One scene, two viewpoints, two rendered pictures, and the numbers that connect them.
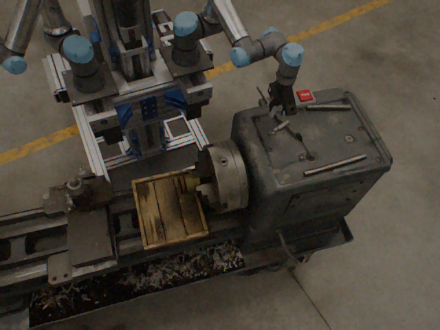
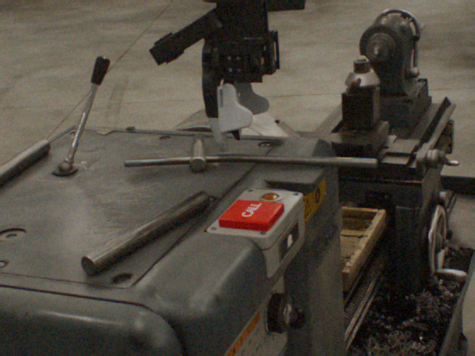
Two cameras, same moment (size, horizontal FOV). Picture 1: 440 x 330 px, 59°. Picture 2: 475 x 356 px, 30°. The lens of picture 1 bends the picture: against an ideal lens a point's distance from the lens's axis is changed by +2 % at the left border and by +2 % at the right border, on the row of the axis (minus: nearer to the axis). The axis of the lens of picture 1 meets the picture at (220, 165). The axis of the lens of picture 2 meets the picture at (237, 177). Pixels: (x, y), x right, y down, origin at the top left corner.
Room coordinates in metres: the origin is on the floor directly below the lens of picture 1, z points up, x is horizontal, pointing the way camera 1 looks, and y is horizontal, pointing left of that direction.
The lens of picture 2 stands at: (1.87, -1.04, 1.67)
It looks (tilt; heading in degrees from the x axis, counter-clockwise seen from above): 21 degrees down; 135
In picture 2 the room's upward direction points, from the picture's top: 4 degrees counter-clockwise
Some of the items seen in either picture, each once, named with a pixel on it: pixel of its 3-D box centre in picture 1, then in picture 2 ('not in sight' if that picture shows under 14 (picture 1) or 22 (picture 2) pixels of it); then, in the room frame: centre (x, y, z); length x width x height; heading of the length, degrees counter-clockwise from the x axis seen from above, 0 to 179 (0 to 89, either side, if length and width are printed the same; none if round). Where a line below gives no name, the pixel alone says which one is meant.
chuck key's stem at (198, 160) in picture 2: (278, 128); (198, 150); (1.00, -0.23, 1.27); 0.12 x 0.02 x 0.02; 135
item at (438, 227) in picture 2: not in sight; (428, 230); (0.80, 0.67, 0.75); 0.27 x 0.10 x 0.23; 111
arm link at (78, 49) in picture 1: (79, 54); not in sight; (1.23, 0.67, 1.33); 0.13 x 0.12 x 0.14; 51
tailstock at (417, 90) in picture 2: not in sight; (386, 65); (0.39, 1.10, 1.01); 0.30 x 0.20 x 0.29; 111
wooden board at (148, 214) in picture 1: (169, 207); (282, 239); (0.74, 0.22, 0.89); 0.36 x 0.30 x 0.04; 21
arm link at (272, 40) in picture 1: (271, 45); not in sight; (1.13, -0.14, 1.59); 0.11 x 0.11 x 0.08; 35
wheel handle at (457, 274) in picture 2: not in sight; (449, 275); (0.91, 0.60, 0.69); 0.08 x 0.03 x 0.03; 21
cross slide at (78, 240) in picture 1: (87, 216); (338, 152); (0.62, 0.56, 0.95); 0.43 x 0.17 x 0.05; 21
